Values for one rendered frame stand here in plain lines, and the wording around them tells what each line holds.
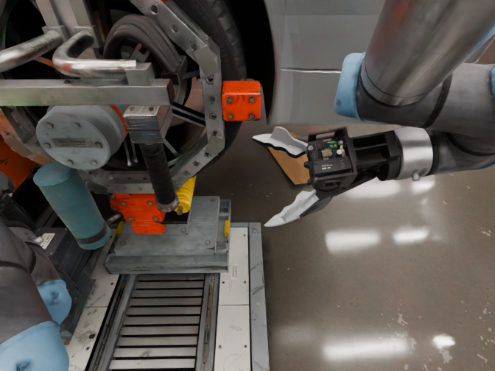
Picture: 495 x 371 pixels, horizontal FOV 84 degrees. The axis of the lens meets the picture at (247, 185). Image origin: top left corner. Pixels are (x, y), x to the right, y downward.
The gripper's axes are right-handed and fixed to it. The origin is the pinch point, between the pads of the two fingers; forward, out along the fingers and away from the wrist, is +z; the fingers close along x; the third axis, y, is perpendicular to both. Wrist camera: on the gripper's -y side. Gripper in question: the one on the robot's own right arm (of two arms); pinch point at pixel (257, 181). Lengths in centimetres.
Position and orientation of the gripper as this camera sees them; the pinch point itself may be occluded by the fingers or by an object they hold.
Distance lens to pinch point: 45.1
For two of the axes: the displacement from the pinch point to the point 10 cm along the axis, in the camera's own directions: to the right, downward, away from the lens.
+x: 1.1, 9.5, -3.0
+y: -1.6, -2.8, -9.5
